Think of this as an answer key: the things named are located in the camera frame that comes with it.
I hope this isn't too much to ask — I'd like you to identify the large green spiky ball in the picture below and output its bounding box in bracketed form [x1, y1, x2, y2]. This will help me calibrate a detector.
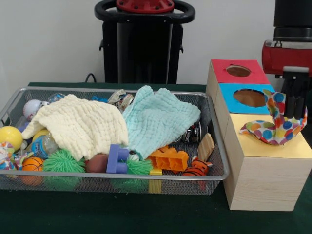
[42, 149, 86, 173]

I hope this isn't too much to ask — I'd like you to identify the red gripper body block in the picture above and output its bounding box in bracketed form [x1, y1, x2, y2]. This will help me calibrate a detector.
[262, 46, 312, 79]

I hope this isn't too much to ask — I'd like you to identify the purple plastic building block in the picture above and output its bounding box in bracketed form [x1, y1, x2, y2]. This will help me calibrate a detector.
[106, 143, 129, 174]

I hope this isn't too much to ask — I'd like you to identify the dark green tablecloth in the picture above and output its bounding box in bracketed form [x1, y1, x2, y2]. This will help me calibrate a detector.
[0, 82, 312, 234]

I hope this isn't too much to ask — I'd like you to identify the silver wire mesh bin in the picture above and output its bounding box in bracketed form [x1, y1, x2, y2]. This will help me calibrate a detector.
[0, 87, 230, 196]

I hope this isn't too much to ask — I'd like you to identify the mint green muslin cloth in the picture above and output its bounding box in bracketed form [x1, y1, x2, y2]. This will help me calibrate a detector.
[122, 85, 201, 160]

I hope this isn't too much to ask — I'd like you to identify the yellow plastic ball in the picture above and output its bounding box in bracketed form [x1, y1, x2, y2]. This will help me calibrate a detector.
[0, 126, 24, 152]

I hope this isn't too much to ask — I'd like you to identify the wooden box with three holes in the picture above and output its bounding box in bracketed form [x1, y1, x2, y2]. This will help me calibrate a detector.
[206, 59, 312, 212]

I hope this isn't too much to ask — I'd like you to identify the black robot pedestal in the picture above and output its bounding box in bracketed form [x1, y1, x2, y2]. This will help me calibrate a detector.
[94, 0, 195, 85]

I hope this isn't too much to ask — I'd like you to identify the orange plastic building block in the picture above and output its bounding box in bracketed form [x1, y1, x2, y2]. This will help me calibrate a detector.
[148, 145, 190, 173]

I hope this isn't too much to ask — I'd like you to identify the colourful heart print cloth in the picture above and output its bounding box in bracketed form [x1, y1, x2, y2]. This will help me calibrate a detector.
[240, 89, 309, 146]

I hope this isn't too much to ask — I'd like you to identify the orange striped tiger plush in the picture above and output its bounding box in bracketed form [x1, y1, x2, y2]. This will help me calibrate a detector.
[182, 156, 213, 176]

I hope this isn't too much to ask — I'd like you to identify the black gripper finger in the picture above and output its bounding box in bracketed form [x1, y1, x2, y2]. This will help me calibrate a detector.
[295, 78, 307, 119]
[285, 78, 296, 118]

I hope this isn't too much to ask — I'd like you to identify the brown toy football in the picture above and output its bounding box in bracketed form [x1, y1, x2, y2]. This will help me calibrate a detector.
[85, 154, 109, 174]

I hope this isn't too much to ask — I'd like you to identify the cream yellow muslin cloth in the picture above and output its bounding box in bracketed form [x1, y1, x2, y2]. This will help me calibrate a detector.
[21, 94, 129, 161]

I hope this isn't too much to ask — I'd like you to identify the orange mini basketball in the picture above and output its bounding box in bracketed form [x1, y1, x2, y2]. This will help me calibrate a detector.
[21, 156, 44, 172]

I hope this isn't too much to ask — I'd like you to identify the black cable loop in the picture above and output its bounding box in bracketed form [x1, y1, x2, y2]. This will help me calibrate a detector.
[84, 72, 98, 83]

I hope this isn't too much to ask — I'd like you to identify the small green spiky ball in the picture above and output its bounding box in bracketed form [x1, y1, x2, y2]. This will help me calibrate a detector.
[125, 155, 153, 175]

